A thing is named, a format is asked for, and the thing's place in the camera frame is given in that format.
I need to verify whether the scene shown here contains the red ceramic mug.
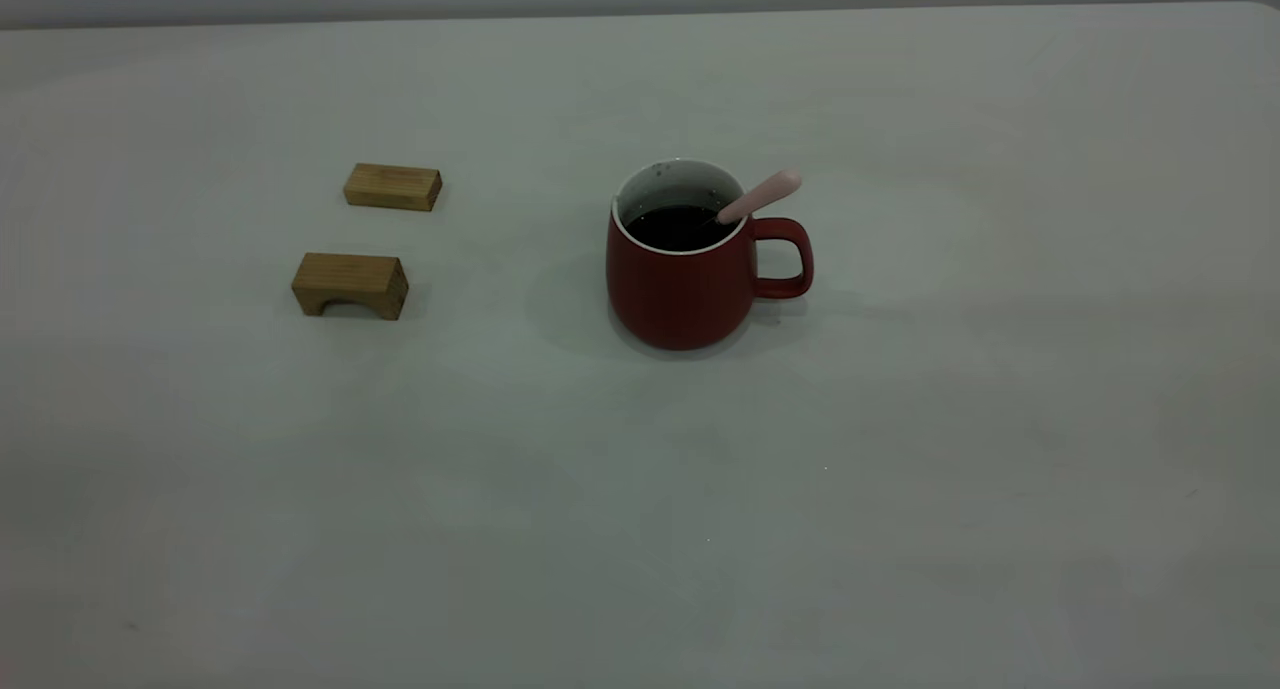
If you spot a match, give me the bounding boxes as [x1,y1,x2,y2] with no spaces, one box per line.
[605,157,815,351]

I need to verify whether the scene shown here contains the metal spoon with pink handle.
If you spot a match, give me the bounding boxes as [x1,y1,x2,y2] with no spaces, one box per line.
[712,169,804,227]

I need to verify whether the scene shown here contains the dark coffee liquid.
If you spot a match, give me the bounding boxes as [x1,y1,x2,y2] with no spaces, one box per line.
[625,205,739,252]

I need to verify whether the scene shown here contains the flat rectangular wooden block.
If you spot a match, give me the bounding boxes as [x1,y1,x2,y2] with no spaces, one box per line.
[343,163,443,213]

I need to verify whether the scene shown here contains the arched wooden block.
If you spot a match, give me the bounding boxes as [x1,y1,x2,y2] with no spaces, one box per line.
[291,252,410,321]

